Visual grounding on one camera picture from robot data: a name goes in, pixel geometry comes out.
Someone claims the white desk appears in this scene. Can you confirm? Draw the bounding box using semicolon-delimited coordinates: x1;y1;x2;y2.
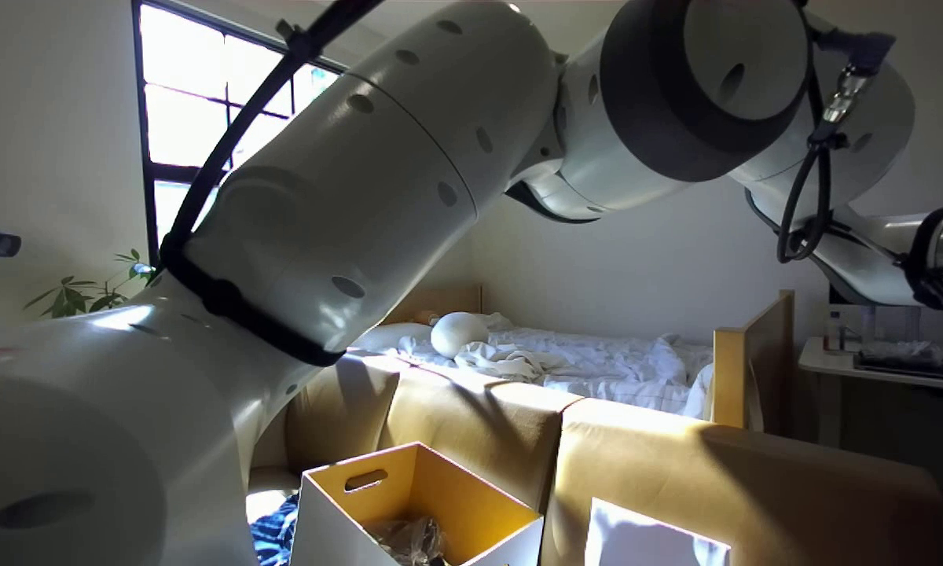
794;332;943;497

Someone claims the computer monitor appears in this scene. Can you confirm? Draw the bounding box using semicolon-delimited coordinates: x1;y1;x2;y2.
823;281;943;347

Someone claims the bed with white bedding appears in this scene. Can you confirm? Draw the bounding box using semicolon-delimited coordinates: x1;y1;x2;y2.
388;281;799;436

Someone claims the black cable strap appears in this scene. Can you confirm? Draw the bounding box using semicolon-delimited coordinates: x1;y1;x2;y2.
158;243;347;370

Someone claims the white paper sheet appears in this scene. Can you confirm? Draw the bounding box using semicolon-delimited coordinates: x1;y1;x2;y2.
583;497;736;566

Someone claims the open wooden box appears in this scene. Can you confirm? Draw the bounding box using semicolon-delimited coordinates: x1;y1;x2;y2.
291;436;547;566

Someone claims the white duvet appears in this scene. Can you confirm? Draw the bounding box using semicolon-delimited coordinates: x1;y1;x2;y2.
348;317;718;419

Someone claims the green plant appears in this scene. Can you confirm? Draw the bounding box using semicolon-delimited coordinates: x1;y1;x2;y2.
25;250;160;317

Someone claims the blue cloth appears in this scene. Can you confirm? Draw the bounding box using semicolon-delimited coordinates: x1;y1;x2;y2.
250;486;304;566

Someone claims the crumpled grey wrapping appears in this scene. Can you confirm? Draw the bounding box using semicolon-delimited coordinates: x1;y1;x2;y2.
371;509;453;566

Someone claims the black keyboard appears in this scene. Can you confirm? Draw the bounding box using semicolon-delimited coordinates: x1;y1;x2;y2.
852;347;943;384

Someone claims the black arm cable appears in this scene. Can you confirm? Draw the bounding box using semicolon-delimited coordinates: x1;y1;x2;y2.
160;0;943;350

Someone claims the large tan cardboard box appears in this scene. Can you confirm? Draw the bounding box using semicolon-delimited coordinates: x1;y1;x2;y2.
541;397;943;566

